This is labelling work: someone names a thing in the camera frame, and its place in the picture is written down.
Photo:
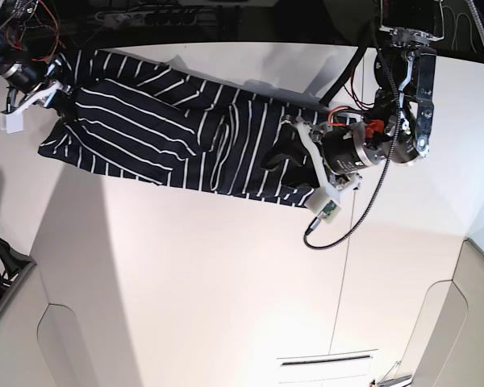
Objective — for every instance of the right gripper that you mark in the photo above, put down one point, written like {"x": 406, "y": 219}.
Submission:
{"x": 29, "y": 84}

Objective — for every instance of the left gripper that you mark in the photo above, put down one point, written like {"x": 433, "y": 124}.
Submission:
{"x": 339, "y": 153}

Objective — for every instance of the navy white striped T-shirt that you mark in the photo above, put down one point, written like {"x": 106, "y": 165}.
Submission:
{"x": 149, "y": 122}

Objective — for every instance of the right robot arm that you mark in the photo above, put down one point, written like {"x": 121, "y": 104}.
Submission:
{"x": 12, "y": 36}

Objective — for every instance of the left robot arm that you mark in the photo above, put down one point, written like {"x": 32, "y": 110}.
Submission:
{"x": 403, "y": 103}

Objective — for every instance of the white power strip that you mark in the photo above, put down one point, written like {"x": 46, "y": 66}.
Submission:
{"x": 145, "y": 18}

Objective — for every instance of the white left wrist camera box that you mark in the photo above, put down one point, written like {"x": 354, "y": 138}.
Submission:
{"x": 322, "y": 206}

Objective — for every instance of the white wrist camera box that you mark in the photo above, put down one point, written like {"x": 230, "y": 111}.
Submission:
{"x": 11, "y": 122}
{"x": 322, "y": 206}

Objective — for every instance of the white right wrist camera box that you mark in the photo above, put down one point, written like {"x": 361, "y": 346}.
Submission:
{"x": 11, "y": 122}

